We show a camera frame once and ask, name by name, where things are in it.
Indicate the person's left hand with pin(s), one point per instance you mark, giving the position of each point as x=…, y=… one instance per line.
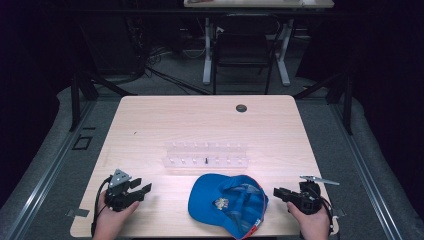
x=111, y=221

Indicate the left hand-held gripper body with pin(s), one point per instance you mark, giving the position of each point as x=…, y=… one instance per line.
x=117, y=196

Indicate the black metal stand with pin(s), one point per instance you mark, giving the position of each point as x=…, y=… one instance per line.
x=347, y=100
x=76, y=96

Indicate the grey tape strip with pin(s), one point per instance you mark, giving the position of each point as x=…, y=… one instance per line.
x=78, y=212

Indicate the person's right hand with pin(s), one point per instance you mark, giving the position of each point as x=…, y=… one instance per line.
x=313, y=226

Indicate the black folding chair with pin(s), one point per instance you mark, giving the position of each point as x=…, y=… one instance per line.
x=241, y=46

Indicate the white-legged desk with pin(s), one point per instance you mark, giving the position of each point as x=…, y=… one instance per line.
x=260, y=3

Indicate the clear acrylic peg rack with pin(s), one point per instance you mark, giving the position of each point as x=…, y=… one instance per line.
x=186, y=155

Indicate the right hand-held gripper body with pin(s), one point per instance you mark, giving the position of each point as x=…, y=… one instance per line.
x=308, y=200

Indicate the blue baseball cap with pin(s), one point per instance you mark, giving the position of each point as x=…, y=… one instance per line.
x=206, y=200

